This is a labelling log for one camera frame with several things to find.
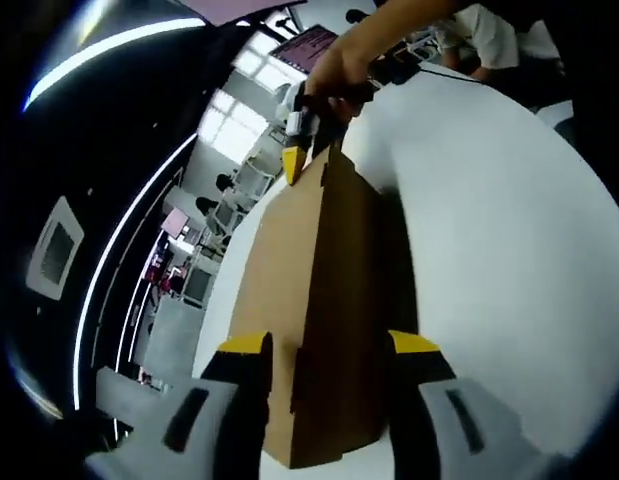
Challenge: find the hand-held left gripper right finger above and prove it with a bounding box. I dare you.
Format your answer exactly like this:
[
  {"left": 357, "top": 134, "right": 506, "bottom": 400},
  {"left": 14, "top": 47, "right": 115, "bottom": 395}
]
[{"left": 386, "top": 329, "right": 545, "bottom": 480}]

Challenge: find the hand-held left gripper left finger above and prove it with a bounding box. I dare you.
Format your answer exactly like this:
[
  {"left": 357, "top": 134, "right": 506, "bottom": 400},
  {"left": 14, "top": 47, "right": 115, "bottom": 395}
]
[{"left": 86, "top": 330, "right": 274, "bottom": 480}]

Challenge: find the brown cardboard shoe box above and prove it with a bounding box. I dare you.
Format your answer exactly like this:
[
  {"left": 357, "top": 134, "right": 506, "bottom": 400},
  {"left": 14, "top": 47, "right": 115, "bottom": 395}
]
[{"left": 223, "top": 142, "right": 420, "bottom": 471}]

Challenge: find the person's right hand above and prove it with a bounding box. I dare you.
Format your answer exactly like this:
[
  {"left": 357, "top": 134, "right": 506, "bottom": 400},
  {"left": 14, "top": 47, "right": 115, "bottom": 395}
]
[{"left": 306, "top": 38, "right": 385, "bottom": 125}]

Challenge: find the window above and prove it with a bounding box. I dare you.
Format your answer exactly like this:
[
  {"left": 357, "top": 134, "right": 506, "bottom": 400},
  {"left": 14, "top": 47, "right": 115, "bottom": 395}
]
[{"left": 203, "top": 64, "right": 290, "bottom": 166}]

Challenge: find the laptop with dark red screen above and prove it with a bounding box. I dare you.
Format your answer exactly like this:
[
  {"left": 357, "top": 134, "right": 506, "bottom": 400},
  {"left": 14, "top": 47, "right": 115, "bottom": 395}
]
[{"left": 268, "top": 24, "right": 338, "bottom": 76}]

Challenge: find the small pink monitor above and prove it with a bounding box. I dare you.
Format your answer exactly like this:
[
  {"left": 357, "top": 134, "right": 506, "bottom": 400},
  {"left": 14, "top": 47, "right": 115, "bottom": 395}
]
[{"left": 160, "top": 207, "right": 189, "bottom": 239}]

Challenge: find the long curved ceiling light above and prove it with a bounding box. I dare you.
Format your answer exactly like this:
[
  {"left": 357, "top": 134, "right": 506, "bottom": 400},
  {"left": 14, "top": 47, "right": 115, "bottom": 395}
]
[
  {"left": 71, "top": 132, "right": 200, "bottom": 411},
  {"left": 23, "top": 17, "right": 205, "bottom": 114}
]

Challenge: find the ceiling air conditioner vent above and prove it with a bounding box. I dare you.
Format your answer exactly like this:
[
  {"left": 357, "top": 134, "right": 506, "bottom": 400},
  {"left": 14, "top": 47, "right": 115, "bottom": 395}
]
[{"left": 26, "top": 195, "right": 85, "bottom": 301}]

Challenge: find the person's black shirt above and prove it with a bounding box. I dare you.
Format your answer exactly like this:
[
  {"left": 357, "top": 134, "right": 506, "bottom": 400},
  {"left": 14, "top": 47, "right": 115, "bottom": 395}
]
[{"left": 518, "top": 0, "right": 619, "bottom": 106}]

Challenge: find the black cable adapter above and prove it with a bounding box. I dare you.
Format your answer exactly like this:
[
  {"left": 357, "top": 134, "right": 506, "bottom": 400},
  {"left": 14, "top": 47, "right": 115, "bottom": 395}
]
[{"left": 388, "top": 54, "right": 421, "bottom": 86}]

